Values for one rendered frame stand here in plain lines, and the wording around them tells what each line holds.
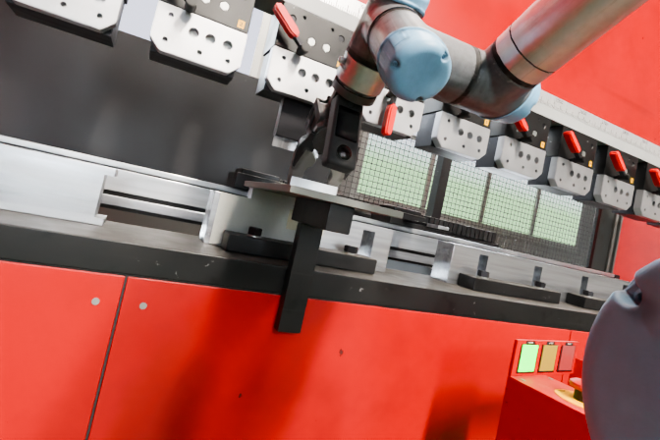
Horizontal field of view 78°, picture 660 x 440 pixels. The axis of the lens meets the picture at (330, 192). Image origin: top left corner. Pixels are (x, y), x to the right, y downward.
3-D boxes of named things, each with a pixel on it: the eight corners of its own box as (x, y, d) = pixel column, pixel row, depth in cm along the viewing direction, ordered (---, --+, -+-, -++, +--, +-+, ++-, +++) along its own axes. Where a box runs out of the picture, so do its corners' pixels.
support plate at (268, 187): (289, 192, 52) (291, 184, 52) (243, 186, 76) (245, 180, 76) (403, 218, 60) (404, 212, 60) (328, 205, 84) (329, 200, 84)
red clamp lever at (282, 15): (282, -2, 71) (312, 48, 74) (275, 7, 74) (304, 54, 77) (274, 3, 70) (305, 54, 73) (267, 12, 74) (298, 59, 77)
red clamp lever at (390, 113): (385, 134, 81) (396, 85, 81) (374, 135, 84) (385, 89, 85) (393, 136, 81) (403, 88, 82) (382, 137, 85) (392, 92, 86)
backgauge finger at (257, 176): (248, 190, 81) (254, 165, 81) (225, 186, 105) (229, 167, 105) (303, 202, 86) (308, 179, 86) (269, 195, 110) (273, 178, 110)
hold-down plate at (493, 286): (472, 290, 92) (475, 277, 92) (456, 284, 97) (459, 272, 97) (559, 304, 105) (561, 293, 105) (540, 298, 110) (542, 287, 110)
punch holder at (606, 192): (599, 200, 116) (610, 144, 117) (571, 198, 123) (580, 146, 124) (630, 211, 122) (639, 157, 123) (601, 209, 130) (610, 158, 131)
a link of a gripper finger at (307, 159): (289, 172, 75) (318, 137, 71) (291, 192, 71) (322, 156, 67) (274, 164, 74) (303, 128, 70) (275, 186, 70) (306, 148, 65)
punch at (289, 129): (273, 144, 79) (284, 97, 79) (270, 145, 81) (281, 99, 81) (319, 158, 83) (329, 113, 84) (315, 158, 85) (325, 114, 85)
